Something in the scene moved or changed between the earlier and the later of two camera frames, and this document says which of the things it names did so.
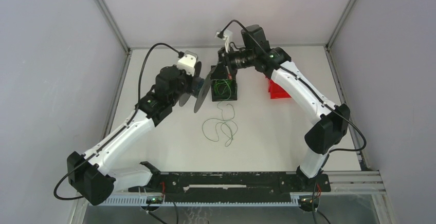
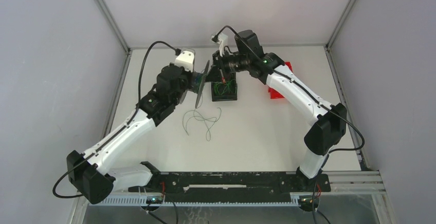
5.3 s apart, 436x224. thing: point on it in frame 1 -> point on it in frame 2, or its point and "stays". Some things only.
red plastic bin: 276,91 stays
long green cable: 219,118 -> 190,110
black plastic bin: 223,89 stays
